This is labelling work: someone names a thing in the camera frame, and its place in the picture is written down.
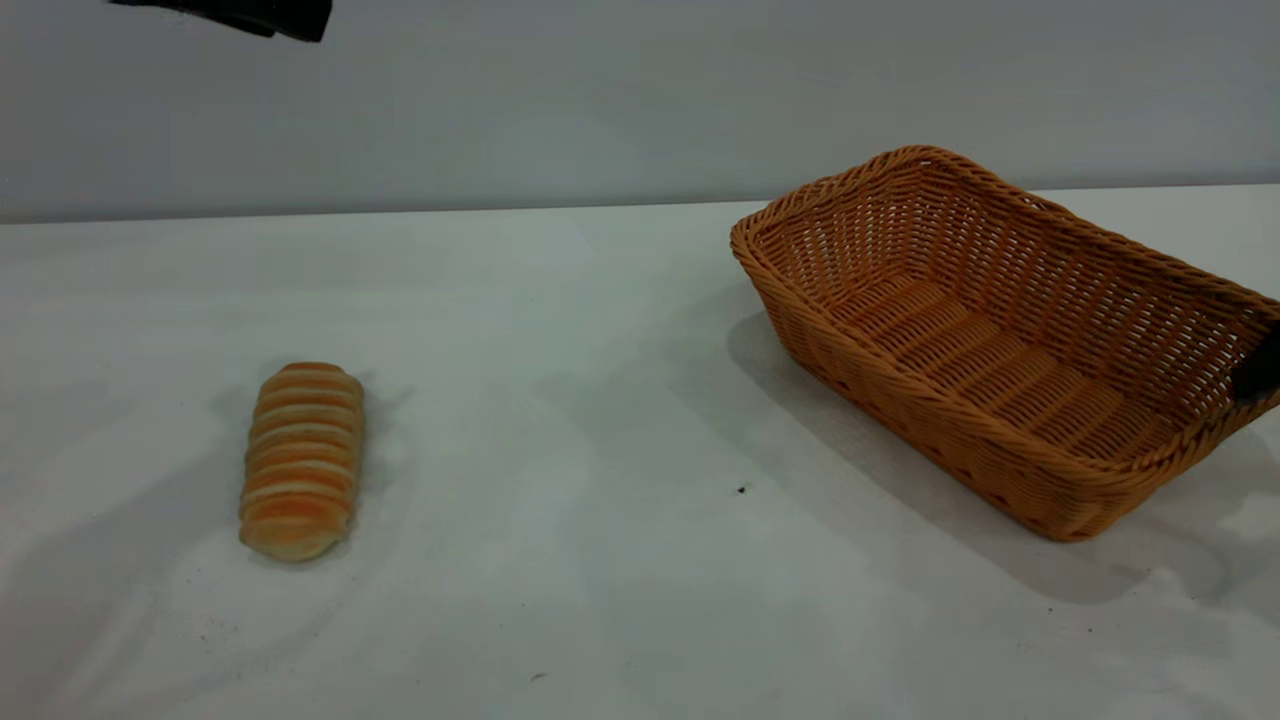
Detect orange woven wicker basket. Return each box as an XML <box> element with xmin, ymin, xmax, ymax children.
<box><xmin>730</xmin><ymin>146</ymin><xmax>1280</xmax><ymax>544</ymax></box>

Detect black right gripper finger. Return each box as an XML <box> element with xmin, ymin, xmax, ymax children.
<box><xmin>1230</xmin><ymin>322</ymin><xmax>1280</xmax><ymax>407</ymax></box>

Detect striped long bread roll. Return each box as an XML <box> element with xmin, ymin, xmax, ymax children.
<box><xmin>238</xmin><ymin>362</ymin><xmax>368</xmax><ymax>564</ymax></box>

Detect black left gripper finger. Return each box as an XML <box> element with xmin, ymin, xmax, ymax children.
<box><xmin>108</xmin><ymin>0</ymin><xmax>334</xmax><ymax>44</ymax></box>

